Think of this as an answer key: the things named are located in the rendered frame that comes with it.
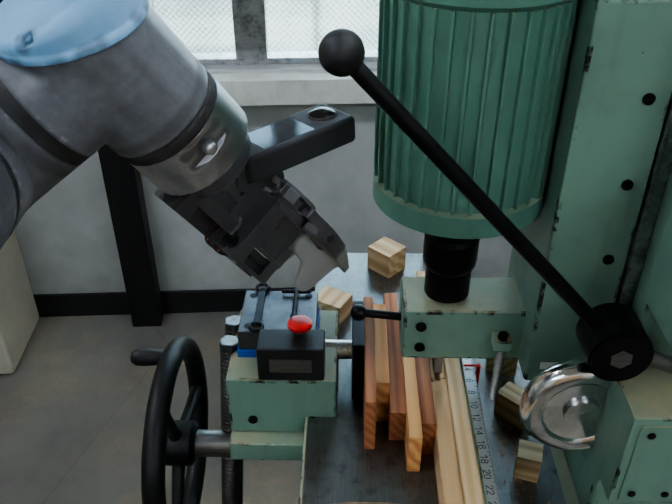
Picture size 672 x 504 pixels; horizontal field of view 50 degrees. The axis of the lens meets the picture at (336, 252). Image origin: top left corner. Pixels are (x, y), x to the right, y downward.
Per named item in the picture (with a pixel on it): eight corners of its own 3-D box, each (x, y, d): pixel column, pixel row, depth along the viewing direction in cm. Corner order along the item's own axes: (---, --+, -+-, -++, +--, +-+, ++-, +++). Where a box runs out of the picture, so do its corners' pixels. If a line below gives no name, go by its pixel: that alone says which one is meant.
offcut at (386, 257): (367, 267, 117) (367, 246, 115) (383, 257, 120) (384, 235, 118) (388, 279, 115) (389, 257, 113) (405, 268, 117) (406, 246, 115)
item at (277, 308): (246, 312, 98) (243, 279, 95) (327, 313, 98) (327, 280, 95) (232, 380, 87) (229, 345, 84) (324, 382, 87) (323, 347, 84)
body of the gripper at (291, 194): (224, 252, 68) (140, 182, 59) (283, 183, 69) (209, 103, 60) (270, 290, 63) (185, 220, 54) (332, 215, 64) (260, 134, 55)
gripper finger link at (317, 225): (314, 247, 70) (262, 196, 64) (326, 233, 70) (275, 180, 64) (343, 267, 66) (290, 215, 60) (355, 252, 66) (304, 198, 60)
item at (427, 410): (407, 338, 103) (409, 309, 100) (420, 338, 103) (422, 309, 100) (418, 454, 86) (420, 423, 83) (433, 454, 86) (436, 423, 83)
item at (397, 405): (382, 318, 107) (383, 292, 104) (395, 319, 107) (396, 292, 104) (388, 440, 87) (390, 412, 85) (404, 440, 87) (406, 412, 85)
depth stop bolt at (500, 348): (482, 388, 87) (492, 324, 82) (499, 388, 87) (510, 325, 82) (485, 400, 85) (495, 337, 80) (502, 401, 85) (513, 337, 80)
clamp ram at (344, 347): (308, 351, 100) (306, 299, 95) (362, 352, 100) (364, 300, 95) (304, 399, 92) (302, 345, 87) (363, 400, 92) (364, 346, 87)
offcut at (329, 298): (339, 326, 105) (339, 308, 103) (312, 316, 107) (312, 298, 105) (352, 311, 108) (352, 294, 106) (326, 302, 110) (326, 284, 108)
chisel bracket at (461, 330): (397, 329, 91) (400, 275, 87) (509, 331, 91) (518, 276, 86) (400, 370, 85) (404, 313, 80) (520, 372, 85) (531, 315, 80)
